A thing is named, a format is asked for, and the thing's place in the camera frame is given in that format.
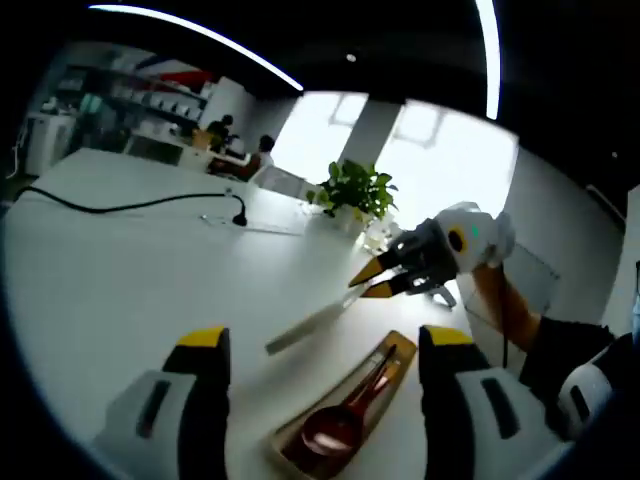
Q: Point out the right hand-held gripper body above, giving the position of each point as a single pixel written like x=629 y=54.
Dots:
x=477 y=247

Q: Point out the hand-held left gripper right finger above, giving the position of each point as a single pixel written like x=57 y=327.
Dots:
x=475 y=425

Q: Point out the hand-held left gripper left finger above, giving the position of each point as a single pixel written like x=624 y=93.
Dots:
x=160 y=425

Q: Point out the beige cutlery case base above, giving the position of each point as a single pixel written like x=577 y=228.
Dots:
x=295 y=445

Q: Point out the copper spoon utensil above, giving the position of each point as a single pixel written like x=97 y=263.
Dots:
x=330 y=432

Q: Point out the small grey stand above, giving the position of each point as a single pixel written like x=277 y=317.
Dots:
x=445 y=296

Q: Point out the green potted plant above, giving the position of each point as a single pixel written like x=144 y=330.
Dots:
x=355 y=192

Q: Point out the white chest-worn device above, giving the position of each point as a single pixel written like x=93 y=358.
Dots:
x=590 y=395

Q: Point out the curved ceiling light strip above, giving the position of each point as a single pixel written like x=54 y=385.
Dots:
x=492 y=60

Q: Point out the straight ceiling light strip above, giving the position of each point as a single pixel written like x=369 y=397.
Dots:
x=210 y=40

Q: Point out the white storage shelf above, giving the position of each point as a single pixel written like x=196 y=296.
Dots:
x=150 y=97

